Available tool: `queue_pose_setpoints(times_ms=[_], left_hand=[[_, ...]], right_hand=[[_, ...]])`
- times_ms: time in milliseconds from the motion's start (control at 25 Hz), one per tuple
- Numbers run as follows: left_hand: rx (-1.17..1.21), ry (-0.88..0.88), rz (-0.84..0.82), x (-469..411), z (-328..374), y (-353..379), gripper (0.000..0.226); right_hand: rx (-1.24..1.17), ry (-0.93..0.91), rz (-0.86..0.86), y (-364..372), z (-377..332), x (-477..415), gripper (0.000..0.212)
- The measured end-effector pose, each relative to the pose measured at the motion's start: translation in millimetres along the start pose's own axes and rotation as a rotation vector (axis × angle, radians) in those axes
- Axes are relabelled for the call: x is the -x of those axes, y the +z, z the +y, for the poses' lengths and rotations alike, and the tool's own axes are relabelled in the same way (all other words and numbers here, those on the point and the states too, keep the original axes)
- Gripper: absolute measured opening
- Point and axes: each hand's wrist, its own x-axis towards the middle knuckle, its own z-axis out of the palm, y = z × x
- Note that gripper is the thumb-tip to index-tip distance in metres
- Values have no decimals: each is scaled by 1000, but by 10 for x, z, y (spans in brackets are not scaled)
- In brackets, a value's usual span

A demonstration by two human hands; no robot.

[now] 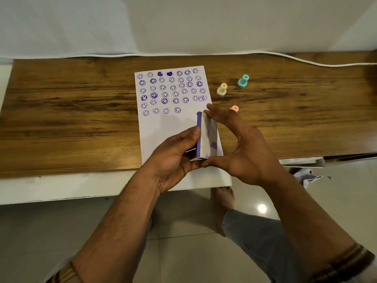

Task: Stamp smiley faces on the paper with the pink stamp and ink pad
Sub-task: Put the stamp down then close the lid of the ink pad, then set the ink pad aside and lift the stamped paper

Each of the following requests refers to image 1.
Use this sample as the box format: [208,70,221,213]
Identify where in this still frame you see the person's right hand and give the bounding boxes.
[202,103,280,187]

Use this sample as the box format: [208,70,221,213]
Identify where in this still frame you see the person's left hand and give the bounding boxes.
[141,125,207,194]

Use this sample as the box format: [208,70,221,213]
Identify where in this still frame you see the white stamped paper sheet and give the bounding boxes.
[134,65,224,165]

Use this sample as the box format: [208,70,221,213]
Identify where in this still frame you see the purple ink pad base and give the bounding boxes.
[185,111,207,162]

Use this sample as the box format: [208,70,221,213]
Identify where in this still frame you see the white ink pad lid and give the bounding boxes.
[200,111,219,160]

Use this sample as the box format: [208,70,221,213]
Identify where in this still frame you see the person's right forearm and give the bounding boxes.
[259,171,357,283]

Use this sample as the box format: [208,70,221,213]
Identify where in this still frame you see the person's left forearm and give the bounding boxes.
[72,176,165,283]

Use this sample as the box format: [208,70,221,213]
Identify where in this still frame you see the person's bare foot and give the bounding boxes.
[210,186,235,236]

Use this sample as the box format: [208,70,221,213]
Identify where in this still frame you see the crumpled white paper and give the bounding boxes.
[290,167,323,189]

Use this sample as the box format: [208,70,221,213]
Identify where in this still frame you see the white cardboard box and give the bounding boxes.
[278,157,325,168]

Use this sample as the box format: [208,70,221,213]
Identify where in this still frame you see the grey trousers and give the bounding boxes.
[38,209,304,283]

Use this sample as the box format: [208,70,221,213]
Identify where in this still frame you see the wooden board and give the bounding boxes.
[0,52,377,178]

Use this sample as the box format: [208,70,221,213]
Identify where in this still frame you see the white low bench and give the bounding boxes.
[0,64,232,206]

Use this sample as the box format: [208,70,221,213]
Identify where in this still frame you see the white backdrop cloth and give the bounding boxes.
[0,0,377,61]

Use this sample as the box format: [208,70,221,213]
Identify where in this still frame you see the plaid shirt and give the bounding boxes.
[47,244,377,283]

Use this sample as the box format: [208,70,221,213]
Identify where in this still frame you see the white cable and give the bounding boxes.
[100,51,377,68]

